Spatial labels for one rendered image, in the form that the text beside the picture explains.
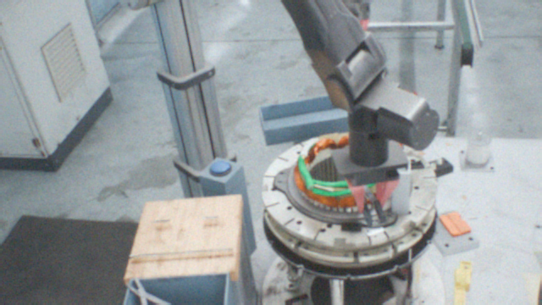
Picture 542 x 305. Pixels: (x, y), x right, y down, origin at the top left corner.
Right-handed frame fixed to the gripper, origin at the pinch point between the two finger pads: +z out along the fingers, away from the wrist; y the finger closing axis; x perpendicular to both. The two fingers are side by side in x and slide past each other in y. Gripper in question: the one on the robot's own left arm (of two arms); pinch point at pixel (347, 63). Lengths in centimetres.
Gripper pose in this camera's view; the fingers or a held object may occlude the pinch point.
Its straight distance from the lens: 95.0
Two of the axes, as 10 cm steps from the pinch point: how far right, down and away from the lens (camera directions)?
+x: -9.5, 0.1, 3.2
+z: 0.9, 9.7, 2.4
